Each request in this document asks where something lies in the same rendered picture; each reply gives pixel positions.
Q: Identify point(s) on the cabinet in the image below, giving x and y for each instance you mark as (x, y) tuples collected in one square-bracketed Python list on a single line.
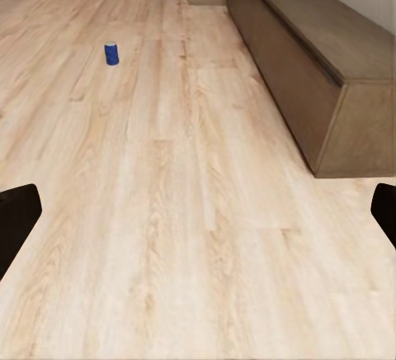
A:
[(332, 72)]

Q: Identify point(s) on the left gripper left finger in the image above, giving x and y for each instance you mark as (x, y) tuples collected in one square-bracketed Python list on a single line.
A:
[(20, 209)]

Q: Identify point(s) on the can of soda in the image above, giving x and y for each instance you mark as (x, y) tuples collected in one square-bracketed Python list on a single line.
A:
[(111, 51)]

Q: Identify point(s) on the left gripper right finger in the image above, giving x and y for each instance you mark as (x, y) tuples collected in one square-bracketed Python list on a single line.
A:
[(383, 208)]

